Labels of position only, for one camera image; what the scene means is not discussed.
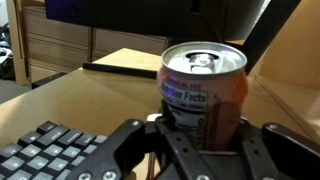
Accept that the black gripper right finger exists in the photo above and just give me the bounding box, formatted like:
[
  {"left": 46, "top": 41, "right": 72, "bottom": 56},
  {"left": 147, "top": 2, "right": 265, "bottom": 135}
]
[{"left": 239, "top": 119, "right": 320, "bottom": 180}]

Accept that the pink soda can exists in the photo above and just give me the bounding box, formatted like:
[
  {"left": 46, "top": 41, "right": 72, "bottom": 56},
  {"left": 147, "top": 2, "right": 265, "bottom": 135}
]
[{"left": 156, "top": 41, "right": 250, "bottom": 153}]

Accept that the black curved monitor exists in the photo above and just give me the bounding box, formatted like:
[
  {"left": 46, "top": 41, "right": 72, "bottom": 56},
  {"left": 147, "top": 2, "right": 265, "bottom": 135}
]
[{"left": 44, "top": 0, "right": 268, "bottom": 42}]

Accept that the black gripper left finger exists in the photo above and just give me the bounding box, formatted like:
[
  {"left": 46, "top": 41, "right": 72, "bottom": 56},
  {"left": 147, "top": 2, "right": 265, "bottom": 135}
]
[{"left": 66, "top": 118, "right": 214, "bottom": 180}]

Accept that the black grey mechanical keyboard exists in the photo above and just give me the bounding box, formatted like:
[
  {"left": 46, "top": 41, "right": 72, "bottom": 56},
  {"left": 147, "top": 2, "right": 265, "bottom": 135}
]
[{"left": 0, "top": 120, "right": 110, "bottom": 180}]

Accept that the wooden drawer cabinet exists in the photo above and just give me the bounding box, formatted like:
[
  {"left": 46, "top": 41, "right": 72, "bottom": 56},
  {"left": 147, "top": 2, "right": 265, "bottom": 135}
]
[{"left": 6, "top": 0, "right": 168, "bottom": 84}]

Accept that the black monitor stand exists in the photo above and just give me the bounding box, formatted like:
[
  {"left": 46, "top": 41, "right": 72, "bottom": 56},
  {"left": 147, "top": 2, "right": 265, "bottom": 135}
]
[{"left": 81, "top": 0, "right": 302, "bottom": 80}]

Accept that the light wood shelf unit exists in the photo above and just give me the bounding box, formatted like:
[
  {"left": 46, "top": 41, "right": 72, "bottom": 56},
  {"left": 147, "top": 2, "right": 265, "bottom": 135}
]
[{"left": 249, "top": 0, "right": 320, "bottom": 145}]

